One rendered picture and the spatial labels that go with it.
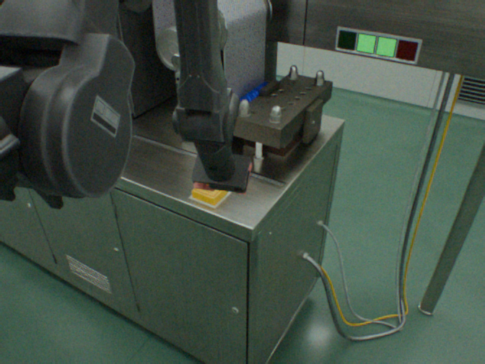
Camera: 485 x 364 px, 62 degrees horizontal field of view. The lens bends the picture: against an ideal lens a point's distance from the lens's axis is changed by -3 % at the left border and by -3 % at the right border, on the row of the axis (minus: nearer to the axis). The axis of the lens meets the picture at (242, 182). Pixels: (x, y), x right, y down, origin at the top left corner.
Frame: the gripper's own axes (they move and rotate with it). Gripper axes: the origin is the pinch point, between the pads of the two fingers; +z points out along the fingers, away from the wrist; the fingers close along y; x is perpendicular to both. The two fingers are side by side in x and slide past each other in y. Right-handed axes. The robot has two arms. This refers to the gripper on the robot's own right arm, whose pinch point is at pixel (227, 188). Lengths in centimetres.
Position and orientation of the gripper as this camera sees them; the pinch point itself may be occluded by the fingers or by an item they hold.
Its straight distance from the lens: 84.7
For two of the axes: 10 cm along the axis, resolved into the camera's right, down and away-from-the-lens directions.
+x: -1.9, 8.9, -4.1
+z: 1.1, 4.3, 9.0
